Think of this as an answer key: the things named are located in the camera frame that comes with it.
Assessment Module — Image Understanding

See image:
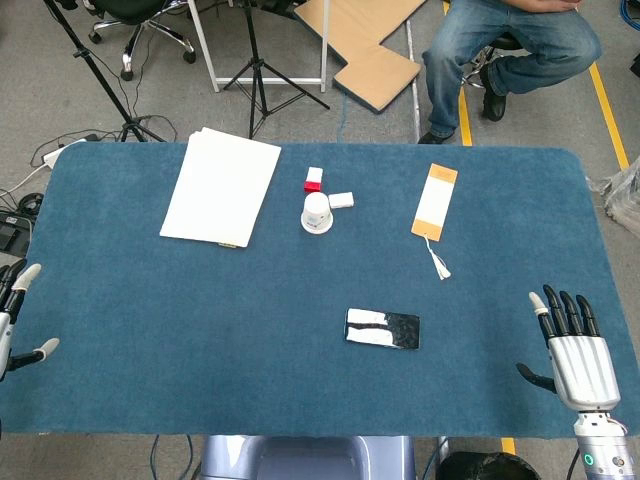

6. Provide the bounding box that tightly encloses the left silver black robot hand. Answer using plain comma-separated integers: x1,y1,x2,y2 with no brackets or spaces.
0,258,61,383

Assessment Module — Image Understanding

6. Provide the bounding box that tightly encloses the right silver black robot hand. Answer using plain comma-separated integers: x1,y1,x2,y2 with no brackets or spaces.
516,284,623,414

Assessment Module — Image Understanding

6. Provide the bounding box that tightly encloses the light blue smartphone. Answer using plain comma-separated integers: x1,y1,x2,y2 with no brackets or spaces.
343,307,421,351

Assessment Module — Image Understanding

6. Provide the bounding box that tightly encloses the lavender robot base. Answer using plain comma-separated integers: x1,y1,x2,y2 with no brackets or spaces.
199,434,418,480

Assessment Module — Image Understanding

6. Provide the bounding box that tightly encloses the black foot pedal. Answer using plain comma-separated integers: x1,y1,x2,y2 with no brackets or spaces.
0,209,34,254

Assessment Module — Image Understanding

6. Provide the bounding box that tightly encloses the black bag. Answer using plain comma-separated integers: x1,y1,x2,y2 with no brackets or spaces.
437,450,542,480

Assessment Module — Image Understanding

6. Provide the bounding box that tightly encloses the clear plastic bag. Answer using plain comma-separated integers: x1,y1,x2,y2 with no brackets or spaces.
589,163,640,232

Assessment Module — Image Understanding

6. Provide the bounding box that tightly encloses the white power strip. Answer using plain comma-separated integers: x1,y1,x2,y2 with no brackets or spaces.
42,142,76,169

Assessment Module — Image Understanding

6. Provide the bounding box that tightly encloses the blue carpet table cover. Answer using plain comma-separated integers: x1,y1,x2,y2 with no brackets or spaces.
0,141,640,439

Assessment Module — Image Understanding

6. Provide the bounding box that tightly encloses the orange white tasselled bookmark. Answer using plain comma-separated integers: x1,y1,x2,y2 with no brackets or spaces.
410,162,459,282

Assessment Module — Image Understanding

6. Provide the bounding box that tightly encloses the white paper stack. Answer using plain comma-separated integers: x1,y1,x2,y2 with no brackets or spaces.
159,126,283,249

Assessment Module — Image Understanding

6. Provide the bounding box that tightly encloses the black tripod stand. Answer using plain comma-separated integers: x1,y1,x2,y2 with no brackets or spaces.
42,0,167,144
222,0,331,141

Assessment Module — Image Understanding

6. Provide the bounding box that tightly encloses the white paper cup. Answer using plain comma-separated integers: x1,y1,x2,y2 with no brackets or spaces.
300,192,335,235

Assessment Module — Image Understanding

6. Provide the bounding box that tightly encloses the seated person in jeans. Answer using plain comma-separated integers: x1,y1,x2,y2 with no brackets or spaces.
417,0,604,146

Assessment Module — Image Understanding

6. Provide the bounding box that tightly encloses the black round stool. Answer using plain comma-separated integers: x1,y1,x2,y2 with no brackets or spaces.
462,31,524,91

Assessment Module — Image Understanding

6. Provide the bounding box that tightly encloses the black office chair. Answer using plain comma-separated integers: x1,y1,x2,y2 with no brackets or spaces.
82,0,197,83

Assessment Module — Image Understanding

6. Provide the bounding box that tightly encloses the brown cardboard sheet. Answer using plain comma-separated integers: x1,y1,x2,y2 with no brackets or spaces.
293,0,429,114

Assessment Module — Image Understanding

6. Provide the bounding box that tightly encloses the white metal frame table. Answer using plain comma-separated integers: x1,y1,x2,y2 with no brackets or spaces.
187,0,329,94

